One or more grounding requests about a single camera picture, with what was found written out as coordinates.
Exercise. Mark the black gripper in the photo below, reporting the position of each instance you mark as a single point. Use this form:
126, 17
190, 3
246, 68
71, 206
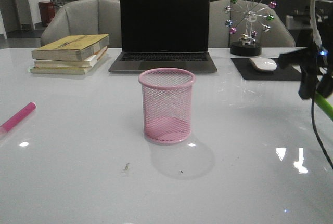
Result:
315, 64

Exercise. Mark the green pen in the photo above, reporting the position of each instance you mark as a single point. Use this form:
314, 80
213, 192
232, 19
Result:
324, 105

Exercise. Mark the pink pen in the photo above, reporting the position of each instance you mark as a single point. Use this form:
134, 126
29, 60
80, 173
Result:
17, 117

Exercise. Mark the pink mesh pen holder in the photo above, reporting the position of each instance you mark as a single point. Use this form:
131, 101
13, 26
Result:
167, 95

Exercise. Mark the white computer mouse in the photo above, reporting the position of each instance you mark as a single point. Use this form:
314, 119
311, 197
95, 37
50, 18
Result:
263, 64

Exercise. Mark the black mouse pad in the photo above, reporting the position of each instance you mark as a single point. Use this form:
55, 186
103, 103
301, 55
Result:
248, 72

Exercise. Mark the ferris wheel desk ornament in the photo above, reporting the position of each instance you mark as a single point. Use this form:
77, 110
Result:
247, 18

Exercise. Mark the right grey chair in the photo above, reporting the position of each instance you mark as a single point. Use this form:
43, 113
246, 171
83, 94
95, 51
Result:
225, 29

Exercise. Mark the grey chair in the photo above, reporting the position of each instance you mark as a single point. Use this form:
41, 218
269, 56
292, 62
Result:
225, 29
86, 17

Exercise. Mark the grey open laptop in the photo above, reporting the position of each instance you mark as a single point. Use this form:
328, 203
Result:
164, 34

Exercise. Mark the left grey chair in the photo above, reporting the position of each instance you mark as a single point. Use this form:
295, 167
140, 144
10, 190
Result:
86, 17

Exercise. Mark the middle book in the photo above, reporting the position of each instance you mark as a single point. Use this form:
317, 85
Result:
88, 62

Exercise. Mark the top yellow book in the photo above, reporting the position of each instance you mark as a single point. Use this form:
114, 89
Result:
72, 48

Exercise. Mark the red bin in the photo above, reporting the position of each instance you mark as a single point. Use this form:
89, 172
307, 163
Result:
47, 12

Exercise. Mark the bottom book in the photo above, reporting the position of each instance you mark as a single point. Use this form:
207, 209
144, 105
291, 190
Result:
73, 71

